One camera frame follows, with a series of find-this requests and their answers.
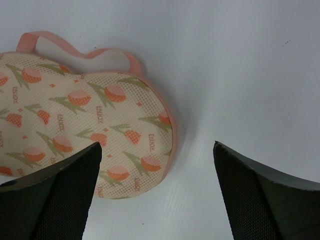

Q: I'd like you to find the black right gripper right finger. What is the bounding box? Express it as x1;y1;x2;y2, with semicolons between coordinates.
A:
213;141;320;240

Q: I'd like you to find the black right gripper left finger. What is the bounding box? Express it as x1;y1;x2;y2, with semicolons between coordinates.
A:
0;142;102;240

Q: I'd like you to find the tulip print bra laundry bag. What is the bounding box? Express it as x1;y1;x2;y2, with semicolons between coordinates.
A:
0;31;177;200

